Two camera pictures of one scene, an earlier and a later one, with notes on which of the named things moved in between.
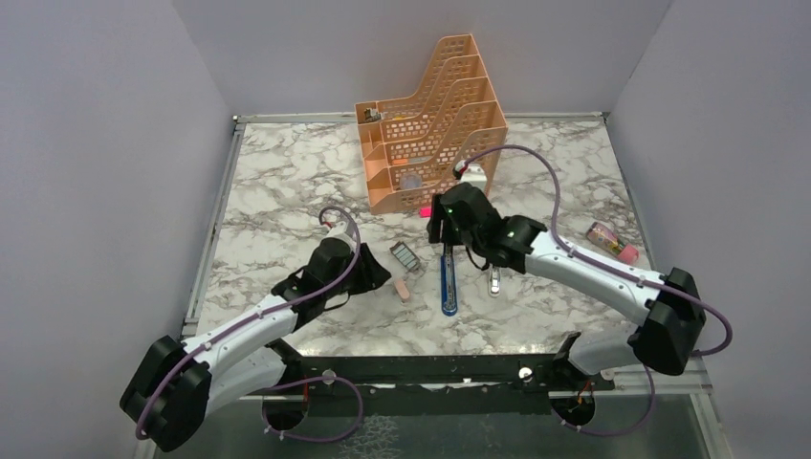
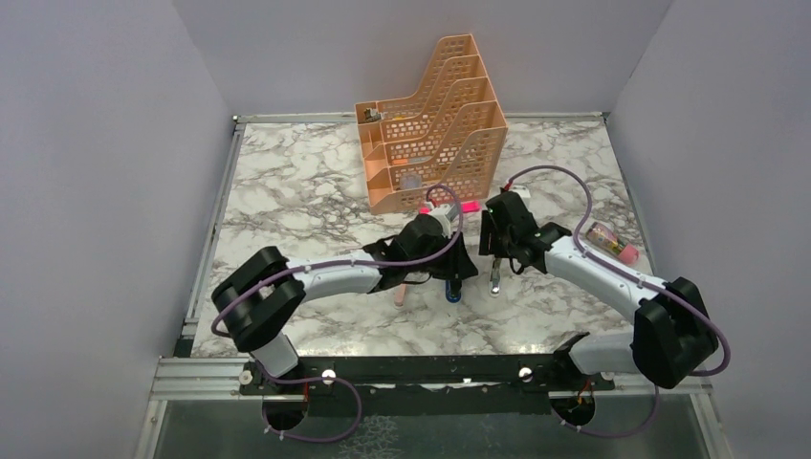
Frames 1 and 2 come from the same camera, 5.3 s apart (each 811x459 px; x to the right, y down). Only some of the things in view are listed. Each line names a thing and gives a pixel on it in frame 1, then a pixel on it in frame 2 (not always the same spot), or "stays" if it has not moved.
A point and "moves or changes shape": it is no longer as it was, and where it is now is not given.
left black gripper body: x=355 y=282 → x=448 y=265
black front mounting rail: x=439 y=386 stays
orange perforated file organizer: x=413 y=145 stays
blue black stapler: x=449 y=280 moves or changes shape
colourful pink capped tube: x=603 y=237 stays
